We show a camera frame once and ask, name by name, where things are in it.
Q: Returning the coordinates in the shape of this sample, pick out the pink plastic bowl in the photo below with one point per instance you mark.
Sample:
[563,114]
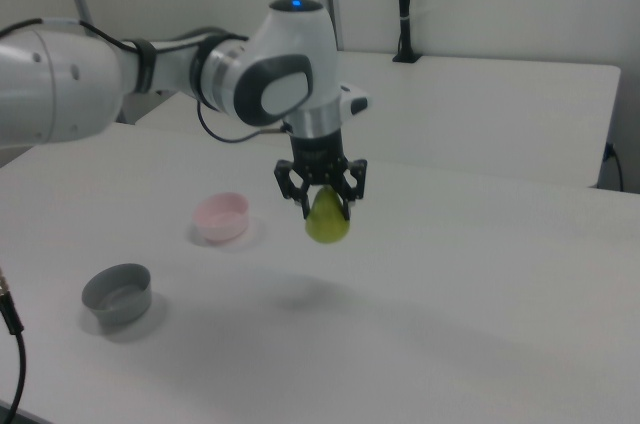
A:
[220,231]

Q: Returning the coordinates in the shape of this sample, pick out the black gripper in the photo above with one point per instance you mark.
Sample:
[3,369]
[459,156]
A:
[317,156]

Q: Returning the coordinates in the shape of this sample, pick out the white side table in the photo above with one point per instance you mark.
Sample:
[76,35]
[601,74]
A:
[475,114]

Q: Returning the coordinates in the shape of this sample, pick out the green pear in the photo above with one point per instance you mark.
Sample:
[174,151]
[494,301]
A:
[327,226]

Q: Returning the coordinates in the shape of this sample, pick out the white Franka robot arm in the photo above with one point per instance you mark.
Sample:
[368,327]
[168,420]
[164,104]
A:
[50,84]

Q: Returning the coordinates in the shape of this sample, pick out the grey plastic bowl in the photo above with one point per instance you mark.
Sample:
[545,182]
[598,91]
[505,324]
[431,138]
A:
[125,311]

